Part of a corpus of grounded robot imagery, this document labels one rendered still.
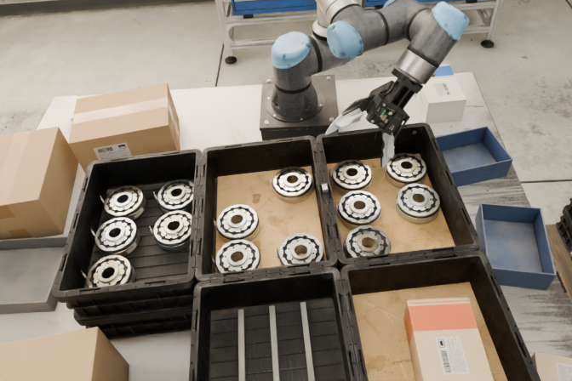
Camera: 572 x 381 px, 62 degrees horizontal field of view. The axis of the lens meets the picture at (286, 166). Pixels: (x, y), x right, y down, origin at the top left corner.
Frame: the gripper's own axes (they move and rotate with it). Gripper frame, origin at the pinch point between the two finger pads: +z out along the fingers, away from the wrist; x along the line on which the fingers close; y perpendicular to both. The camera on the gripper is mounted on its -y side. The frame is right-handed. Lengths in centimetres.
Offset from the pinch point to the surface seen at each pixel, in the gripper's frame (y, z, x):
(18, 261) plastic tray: -12, 79, -57
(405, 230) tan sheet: 0.0, 10.5, 22.2
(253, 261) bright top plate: 8.1, 32.1, -6.9
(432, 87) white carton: -55, -18, 27
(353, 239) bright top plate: 4.6, 16.9, 10.9
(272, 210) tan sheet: -8.4, 26.2, -5.8
